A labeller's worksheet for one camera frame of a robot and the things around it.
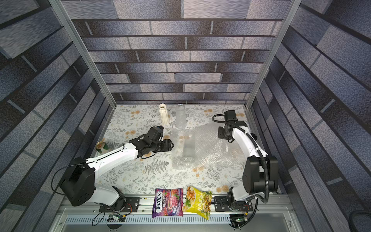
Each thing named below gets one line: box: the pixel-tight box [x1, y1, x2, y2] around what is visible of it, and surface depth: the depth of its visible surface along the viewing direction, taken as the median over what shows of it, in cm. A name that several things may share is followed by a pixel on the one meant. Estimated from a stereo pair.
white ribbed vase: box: [158, 102, 170, 126], surface depth 99 cm
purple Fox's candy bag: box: [152, 188, 184, 218], surface depth 74 cm
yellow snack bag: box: [182, 185, 213, 220], surface depth 73 cm
